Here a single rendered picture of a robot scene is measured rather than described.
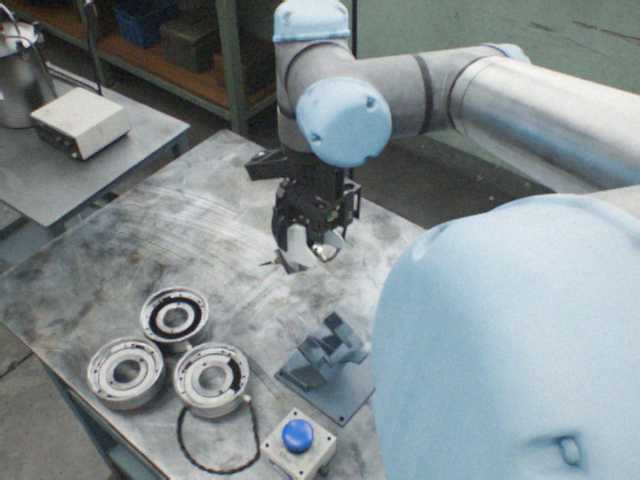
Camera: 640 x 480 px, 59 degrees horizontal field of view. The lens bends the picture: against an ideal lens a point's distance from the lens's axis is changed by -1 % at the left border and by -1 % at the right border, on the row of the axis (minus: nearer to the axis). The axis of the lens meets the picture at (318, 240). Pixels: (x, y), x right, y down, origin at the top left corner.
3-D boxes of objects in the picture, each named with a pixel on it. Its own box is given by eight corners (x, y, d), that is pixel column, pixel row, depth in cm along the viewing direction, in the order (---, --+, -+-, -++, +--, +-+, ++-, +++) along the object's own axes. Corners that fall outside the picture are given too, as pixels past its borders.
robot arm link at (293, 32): (280, 26, 53) (265, -6, 59) (284, 130, 60) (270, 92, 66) (362, 19, 54) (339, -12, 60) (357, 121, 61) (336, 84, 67)
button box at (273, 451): (261, 461, 76) (258, 445, 72) (295, 422, 80) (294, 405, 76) (309, 500, 72) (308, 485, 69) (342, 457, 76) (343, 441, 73)
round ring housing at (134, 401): (148, 422, 80) (142, 408, 77) (81, 405, 81) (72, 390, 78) (179, 359, 87) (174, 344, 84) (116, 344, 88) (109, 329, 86)
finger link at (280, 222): (278, 257, 75) (281, 201, 70) (270, 251, 76) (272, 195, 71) (303, 242, 78) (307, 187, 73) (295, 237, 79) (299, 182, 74)
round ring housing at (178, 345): (136, 317, 92) (130, 302, 89) (198, 293, 96) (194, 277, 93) (157, 367, 86) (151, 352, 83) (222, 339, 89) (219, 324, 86)
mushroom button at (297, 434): (276, 451, 74) (274, 434, 71) (296, 428, 76) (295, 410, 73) (300, 470, 73) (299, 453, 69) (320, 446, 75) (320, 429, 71)
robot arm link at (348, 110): (438, 84, 48) (395, 32, 56) (306, 101, 46) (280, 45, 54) (428, 162, 53) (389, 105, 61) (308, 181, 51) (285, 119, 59)
